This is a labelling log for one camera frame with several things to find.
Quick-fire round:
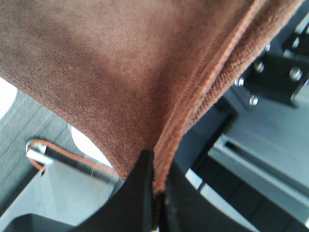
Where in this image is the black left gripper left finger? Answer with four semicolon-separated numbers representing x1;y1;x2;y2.
72;150;154;232

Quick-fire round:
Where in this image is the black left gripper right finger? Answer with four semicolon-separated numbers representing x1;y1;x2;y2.
160;162;251;232

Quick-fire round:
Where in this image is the brown towel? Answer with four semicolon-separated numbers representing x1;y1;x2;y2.
0;0;302;194

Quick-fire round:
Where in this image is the black metal bracket with screws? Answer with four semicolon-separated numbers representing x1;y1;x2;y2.
234;31;309;108

